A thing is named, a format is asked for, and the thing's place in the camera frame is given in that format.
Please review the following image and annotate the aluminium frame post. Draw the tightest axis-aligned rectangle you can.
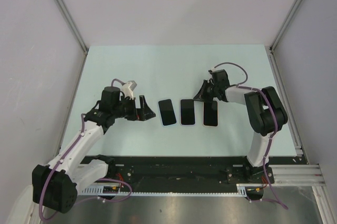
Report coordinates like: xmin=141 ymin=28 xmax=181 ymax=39
xmin=54 ymin=0 xmax=88 ymax=55
xmin=269 ymin=0 xmax=304 ymax=53

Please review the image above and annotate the light blue phone case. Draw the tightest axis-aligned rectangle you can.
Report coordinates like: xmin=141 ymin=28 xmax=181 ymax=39
xmin=157 ymin=98 xmax=177 ymax=128

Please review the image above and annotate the aluminium front rail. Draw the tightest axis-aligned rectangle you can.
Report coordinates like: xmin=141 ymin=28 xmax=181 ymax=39
xmin=271 ymin=165 xmax=325 ymax=187

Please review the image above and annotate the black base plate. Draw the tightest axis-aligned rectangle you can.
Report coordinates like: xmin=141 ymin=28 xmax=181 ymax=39
xmin=78 ymin=154 xmax=308 ymax=193

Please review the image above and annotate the white slotted cable duct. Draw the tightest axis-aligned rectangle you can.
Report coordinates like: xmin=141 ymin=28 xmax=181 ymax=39
xmin=78 ymin=184 xmax=247 ymax=197

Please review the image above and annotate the left aluminium frame post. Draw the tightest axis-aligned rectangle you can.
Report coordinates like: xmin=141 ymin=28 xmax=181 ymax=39
xmin=54 ymin=0 xmax=88 ymax=55

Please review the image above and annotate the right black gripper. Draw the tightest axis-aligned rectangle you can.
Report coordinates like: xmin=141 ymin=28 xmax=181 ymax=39
xmin=193 ymin=80 xmax=219 ymax=103

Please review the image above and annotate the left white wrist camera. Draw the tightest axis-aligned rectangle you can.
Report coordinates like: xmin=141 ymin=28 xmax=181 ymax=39
xmin=121 ymin=80 xmax=137 ymax=100

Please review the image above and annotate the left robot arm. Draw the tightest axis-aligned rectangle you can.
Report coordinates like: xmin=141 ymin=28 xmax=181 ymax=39
xmin=32 ymin=80 xmax=156 ymax=219

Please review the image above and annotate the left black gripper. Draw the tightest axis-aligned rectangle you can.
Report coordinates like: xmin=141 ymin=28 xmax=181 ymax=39
xmin=112 ymin=95 xmax=155 ymax=121

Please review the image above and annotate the purple phone case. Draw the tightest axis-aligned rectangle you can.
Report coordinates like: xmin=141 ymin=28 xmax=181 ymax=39
xmin=179 ymin=98 xmax=196 ymax=128

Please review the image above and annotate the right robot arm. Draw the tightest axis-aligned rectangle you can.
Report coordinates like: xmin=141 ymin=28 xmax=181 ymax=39
xmin=193 ymin=69 xmax=288 ymax=182

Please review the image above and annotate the right aluminium frame post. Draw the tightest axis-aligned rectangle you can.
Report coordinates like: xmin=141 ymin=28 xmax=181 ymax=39
xmin=269 ymin=0 xmax=304 ymax=53

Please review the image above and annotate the black phone blue edge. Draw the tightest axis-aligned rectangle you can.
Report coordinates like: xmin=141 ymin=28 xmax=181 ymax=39
xmin=158 ymin=99 xmax=177 ymax=127

